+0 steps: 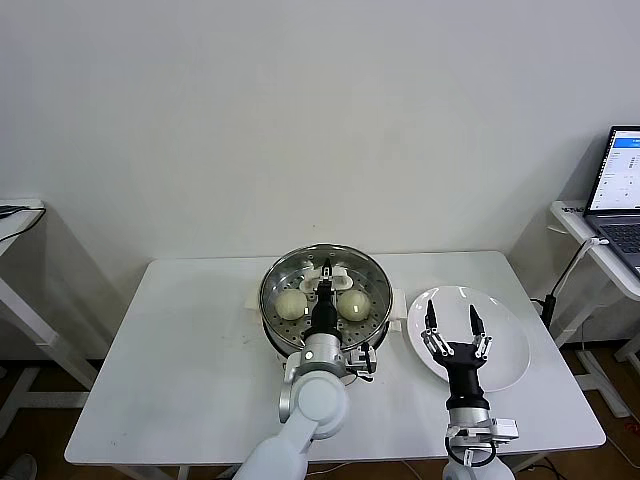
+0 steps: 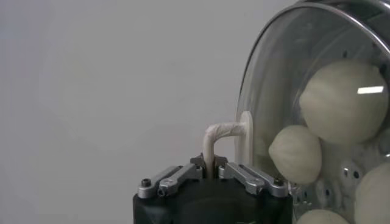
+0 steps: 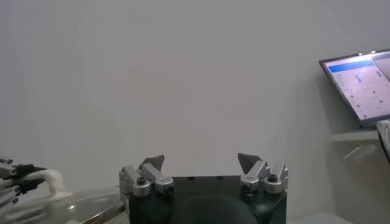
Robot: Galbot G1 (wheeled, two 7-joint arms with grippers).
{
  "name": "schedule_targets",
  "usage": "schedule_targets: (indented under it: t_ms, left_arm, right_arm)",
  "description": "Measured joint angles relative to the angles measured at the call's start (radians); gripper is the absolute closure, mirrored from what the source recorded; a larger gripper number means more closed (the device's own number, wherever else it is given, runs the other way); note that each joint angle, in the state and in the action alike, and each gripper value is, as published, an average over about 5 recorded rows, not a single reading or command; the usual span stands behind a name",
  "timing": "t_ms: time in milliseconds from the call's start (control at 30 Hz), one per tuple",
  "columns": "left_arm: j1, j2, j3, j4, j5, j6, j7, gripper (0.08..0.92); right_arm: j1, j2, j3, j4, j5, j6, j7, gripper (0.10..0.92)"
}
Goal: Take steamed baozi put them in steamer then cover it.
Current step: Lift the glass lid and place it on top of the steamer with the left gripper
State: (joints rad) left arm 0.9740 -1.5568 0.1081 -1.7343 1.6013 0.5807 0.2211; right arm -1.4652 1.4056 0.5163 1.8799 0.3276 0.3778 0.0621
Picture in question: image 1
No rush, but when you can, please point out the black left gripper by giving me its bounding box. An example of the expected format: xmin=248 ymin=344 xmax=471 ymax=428
xmin=310 ymin=257 xmax=342 ymax=334

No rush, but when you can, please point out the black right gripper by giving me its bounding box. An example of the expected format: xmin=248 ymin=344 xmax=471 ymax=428
xmin=422 ymin=299 xmax=494 ymax=410

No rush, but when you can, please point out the white steamed baozi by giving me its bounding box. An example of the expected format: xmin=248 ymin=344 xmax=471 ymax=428
xmin=338 ymin=290 xmax=372 ymax=322
xmin=275 ymin=290 xmax=307 ymax=322

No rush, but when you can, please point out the round glass lid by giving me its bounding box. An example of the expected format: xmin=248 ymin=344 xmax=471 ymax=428
xmin=259 ymin=243 xmax=394 ymax=347

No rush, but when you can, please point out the stainless steel steamer basket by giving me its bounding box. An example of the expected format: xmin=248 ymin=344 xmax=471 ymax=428
xmin=258 ymin=243 xmax=395 ymax=354

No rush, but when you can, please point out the white round plate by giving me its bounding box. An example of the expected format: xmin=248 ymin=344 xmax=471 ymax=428
xmin=406 ymin=285 xmax=531 ymax=394

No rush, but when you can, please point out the white side table with laptop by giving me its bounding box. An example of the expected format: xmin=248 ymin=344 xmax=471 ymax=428
xmin=547 ymin=199 xmax=640 ymax=419

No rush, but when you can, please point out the grey open laptop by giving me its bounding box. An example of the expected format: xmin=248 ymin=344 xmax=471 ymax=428
xmin=583 ymin=125 xmax=640 ymax=279

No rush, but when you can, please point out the grey shoe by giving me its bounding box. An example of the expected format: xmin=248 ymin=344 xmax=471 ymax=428
xmin=5 ymin=452 xmax=39 ymax=480

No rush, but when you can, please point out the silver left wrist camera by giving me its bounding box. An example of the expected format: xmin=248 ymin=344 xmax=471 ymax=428
xmin=346 ymin=341 xmax=379 ymax=384

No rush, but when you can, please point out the black cable with stick adapter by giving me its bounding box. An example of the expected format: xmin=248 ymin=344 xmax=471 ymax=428
xmin=529 ymin=246 xmax=589 ymax=329

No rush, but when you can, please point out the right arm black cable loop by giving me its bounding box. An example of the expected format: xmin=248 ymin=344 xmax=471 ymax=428
xmin=443 ymin=433 xmax=500 ymax=465

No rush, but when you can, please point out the white laptop cable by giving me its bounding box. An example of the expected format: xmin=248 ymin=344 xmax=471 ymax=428
xmin=574 ymin=237 xmax=610 ymax=354

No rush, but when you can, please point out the white side table with cable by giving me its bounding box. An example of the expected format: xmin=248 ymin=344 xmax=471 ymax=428
xmin=0 ymin=198 xmax=101 ymax=436

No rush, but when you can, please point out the thin black cable on side table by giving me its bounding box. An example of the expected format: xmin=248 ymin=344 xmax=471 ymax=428
xmin=0 ymin=203 xmax=47 ymax=244

